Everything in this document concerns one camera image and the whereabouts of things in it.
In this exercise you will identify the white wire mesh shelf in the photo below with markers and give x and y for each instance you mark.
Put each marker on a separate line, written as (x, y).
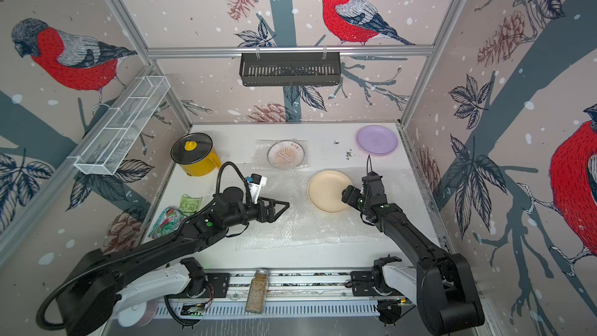
(110, 146)

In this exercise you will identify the white tape roll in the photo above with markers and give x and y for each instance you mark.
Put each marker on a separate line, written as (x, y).
(139, 315)

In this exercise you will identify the green snack packet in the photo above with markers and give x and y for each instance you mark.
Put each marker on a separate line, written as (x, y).
(167, 222)

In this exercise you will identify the spice jar with granules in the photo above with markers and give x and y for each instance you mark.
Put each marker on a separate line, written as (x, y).
(257, 293)

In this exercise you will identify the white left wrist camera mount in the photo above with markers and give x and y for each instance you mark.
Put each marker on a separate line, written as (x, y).
(256, 183)

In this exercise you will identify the purple plate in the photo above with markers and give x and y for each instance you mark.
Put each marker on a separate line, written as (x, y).
(376, 140)

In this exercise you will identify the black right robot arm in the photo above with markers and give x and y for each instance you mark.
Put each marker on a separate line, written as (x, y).
(440, 284)

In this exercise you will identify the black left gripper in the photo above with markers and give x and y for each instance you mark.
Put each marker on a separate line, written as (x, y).
(270, 216)

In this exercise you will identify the small green sachet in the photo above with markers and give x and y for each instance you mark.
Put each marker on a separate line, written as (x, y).
(190, 205)

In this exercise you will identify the patterned plate in bubble wrap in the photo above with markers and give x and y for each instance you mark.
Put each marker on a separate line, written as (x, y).
(290, 154)

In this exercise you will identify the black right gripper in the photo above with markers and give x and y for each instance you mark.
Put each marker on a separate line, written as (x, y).
(354, 192)

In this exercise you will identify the cream plate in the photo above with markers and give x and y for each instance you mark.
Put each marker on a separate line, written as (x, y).
(325, 191)

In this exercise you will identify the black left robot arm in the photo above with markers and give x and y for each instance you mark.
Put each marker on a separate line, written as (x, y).
(102, 284)

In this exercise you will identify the yellow pot with black lid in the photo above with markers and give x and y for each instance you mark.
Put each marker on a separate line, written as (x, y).
(195, 154)

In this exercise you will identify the black hanging wire basket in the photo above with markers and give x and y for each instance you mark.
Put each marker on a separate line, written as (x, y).
(290, 69)

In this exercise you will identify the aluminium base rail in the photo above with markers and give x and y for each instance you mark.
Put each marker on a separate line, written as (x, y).
(344, 292)

